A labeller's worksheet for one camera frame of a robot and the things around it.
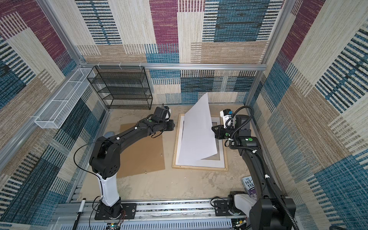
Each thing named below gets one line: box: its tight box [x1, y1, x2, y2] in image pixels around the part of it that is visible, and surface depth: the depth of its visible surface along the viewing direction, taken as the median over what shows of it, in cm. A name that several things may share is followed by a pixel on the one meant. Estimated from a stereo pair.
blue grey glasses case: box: [103, 131, 115, 139], surface depth 104 cm
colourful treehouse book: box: [241, 175, 258, 202], surface depth 81 cm
